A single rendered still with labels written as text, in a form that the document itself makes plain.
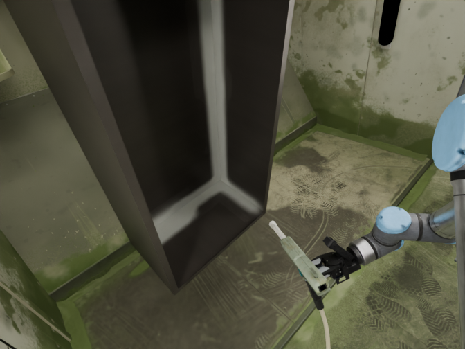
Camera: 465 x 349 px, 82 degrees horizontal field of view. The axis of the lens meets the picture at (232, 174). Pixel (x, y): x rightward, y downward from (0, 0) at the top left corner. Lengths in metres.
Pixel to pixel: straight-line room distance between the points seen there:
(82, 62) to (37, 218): 1.54
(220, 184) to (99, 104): 1.11
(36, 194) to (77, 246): 0.39
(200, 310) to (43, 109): 1.55
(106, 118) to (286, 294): 1.35
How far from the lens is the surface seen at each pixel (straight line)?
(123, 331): 1.79
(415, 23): 2.45
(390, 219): 1.00
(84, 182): 1.98
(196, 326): 1.64
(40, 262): 2.00
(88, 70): 0.54
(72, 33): 0.52
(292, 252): 1.07
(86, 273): 2.02
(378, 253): 1.10
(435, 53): 2.45
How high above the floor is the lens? 1.49
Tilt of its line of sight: 36 degrees down
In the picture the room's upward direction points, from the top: 11 degrees counter-clockwise
